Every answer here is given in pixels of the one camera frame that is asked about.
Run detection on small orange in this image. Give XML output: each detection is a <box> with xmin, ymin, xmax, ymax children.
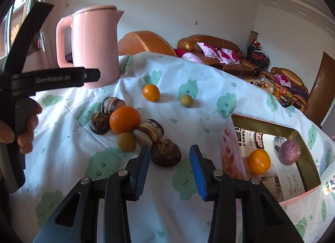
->
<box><xmin>247</xmin><ymin>148</ymin><xmax>271</xmax><ymax>175</ymax></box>

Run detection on purple passion fruit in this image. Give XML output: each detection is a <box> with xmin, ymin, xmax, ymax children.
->
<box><xmin>275</xmin><ymin>139</ymin><xmax>301</xmax><ymax>165</ymax></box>

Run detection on yellow-green fruit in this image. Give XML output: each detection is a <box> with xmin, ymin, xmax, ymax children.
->
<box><xmin>117</xmin><ymin>132</ymin><xmax>136</xmax><ymax>153</ymax></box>

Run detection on cut sugarcane piece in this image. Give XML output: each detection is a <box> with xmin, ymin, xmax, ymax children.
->
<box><xmin>133</xmin><ymin>119</ymin><xmax>165</xmax><ymax>147</ymax></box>
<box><xmin>102</xmin><ymin>96</ymin><xmax>126</xmax><ymax>116</ymax></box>

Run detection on large orange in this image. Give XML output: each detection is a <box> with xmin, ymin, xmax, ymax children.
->
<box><xmin>110</xmin><ymin>106</ymin><xmax>141</xmax><ymax>134</ymax></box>

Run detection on small orange kumquat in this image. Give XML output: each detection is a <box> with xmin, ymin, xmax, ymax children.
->
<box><xmin>143</xmin><ymin>84</ymin><xmax>160</xmax><ymax>102</ymax></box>

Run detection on small yellow-green longan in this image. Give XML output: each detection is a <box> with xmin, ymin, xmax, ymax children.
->
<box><xmin>179</xmin><ymin>95</ymin><xmax>193</xmax><ymax>108</ymax></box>

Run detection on person's left hand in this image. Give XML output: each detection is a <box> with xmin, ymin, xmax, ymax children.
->
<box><xmin>0</xmin><ymin>101</ymin><xmax>42</xmax><ymax>155</ymax></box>

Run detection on pink Genji tin box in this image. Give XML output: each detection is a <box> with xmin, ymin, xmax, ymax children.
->
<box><xmin>219</xmin><ymin>114</ymin><xmax>321</xmax><ymax>206</ymax></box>

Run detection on pink electric kettle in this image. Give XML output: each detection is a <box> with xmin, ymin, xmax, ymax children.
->
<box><xmin>56</xmin><ymin>5</ymin><xmax>124</xmax><ymax>89</ymax></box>

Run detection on wooden coffee table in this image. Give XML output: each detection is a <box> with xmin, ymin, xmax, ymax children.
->
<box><xmin>240</xmin><ymin>76</ymin><xmax>293</xmax><ymax>108</ymax></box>

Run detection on brown leather armchair near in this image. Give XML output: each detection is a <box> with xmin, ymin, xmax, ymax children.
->
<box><xmin>117</xmin><ymin>31</ymin><xmax>177</xmax><ymax>57</ymax></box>

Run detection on brown leather armchair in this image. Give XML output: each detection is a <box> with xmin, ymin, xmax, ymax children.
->
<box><xmin>259</xmin><ymin>67</ymin><xmax>309</xmax><ymax>113</ymax></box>
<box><xmin>117</xmin><ymin>31</ymin><xmax>177</xmax><ymax>57</ymax></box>

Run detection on brown leather armchair far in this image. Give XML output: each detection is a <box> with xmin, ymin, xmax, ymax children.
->
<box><xmin>259</xmin><ymin>67</ymin><xmax>309</xmax><ymax>113</ymax></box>

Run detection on brown wooden door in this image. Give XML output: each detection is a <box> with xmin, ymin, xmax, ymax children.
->
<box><xmin>305</xmin><ymin>52</ymin><xmax>334</xmax><ymax>126</ymax></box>

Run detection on white cloud-print tablecloth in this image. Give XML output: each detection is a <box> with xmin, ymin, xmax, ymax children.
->
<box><xmin>9</xmin><ymin>52</ymin><xmax>334</xmax><ymax>242</ymax></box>

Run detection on pink pillow on armchair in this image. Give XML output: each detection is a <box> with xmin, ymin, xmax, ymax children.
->
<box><xmin>274</xmin><ymin>74</ymin><xmax>292</xmax><ymax>88</ymax></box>

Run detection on brown leather three-seat sofa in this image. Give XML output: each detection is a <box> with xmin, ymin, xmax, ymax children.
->
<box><xmin>175</xmin><ymin>35</ymin><xmax>261</xmax><ymax>77</ymax></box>

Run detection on stacked dark chairs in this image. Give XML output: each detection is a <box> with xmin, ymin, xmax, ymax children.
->
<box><xmin>247</xmin><ymin>39</ymin><xmax>270</xmax><ymax>71</ymax></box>

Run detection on pink floral pillow right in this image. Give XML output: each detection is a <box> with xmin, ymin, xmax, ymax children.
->
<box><xmin>218</xmin><ymin>48</ymin><xmax>241</xmax><ymax>65</ymax></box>

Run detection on pink floral pillow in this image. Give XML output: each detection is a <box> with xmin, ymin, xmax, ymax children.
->
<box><xmin>218</xmin><ymin>48</ymin><xmax>241</xmax><ymax>65</ymax></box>
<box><xmin>197</xmin><ymin>42</ymin><xmax>221</xmax><ymax>61</ymax></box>

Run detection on pink bundle on armchair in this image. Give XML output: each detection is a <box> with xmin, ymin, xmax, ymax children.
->
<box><xmin>181</xmin><ymin>52</ymin><xmax>206</xmax><ymax>65</ymax></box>

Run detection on pink floral pillow left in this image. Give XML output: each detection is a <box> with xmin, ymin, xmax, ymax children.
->
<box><xmin>197</xmin><ymin>42</ymin><xmax>221</xmax><ymax>61</ymax></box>

